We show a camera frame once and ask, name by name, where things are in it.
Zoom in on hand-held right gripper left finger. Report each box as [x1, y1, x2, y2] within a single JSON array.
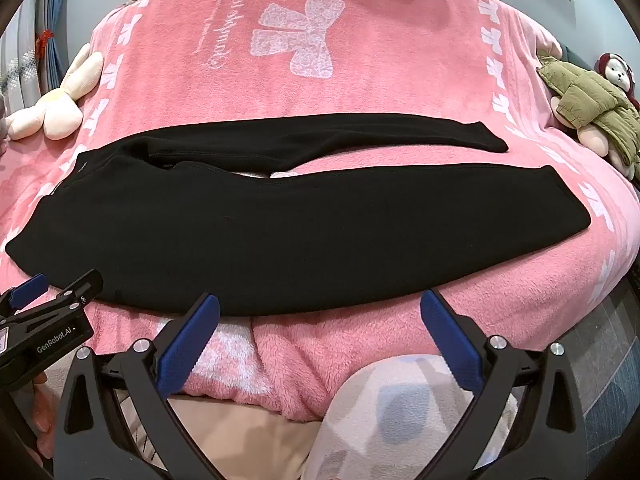
[[52, 292, 221, 480]]

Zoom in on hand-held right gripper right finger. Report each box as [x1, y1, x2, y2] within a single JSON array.
[[420, 289, 591, 480]]

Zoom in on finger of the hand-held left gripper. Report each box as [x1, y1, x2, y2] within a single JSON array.
[[49, 269, 105, 311], [0, 274, 49, 318]]

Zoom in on black pants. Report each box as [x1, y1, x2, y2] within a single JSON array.
[[4, 114, 591, 318]]

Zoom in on person's left hand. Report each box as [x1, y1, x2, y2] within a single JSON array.
[[25, 370, 66, 467]]

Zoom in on patterned pajama trousers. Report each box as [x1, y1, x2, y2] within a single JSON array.
[[305, 352, 521, 480]]

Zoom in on beige shirt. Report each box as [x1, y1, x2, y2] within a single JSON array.
[[125, 395, 326, 480]]

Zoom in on cream bunny plush toy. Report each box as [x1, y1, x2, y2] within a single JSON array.
[[5, 42, 104, 141]]

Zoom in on blue curtain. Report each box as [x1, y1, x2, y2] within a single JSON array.
[[0, 0, 77, 111]]

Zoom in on pink printed blanket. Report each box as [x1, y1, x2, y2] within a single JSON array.
[[0, 0, 640, 423]]

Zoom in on olive green quilted cloth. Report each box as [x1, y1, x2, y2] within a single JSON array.
[[536, 51, 640, 181]]

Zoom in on dark green cushion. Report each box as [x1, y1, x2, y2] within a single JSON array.
[[562, 42, 601, 68]]

